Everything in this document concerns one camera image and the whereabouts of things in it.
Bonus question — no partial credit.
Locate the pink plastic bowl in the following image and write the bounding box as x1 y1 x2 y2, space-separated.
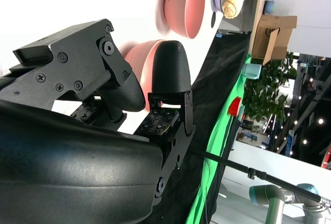
163 0 206 40
123 39 166 113

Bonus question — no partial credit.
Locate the black cloth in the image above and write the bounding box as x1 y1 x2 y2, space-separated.
144 29 253 224

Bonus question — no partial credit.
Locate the brown cardboard box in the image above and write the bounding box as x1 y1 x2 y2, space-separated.
252 14 298 66

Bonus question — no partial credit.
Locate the green cloth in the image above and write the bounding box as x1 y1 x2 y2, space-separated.
185 54 253 224

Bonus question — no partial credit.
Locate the green leafy plant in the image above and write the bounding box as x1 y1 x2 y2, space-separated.
244 52 298 123

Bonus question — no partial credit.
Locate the swirled bread roll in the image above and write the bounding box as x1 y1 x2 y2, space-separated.
222 0 245 19

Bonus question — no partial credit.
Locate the small blue round cup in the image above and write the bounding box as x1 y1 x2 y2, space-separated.
265 0 277 14

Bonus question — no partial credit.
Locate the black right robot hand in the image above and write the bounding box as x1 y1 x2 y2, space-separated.
0 18 194 224

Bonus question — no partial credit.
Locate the light blue cylinder cup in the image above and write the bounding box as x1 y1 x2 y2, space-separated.
242 63 263 80

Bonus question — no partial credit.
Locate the black pole with clamp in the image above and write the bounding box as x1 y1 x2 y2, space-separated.
190 150 331 206

